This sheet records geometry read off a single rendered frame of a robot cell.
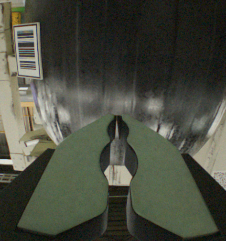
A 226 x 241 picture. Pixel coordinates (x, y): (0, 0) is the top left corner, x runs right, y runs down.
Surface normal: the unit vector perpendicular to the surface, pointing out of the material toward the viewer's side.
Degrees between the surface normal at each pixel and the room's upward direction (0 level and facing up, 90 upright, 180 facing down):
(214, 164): 90
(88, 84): 83
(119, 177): 90
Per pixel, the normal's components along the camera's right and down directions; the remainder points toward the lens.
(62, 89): -0.29, 0.53
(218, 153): -0.01, 0.42
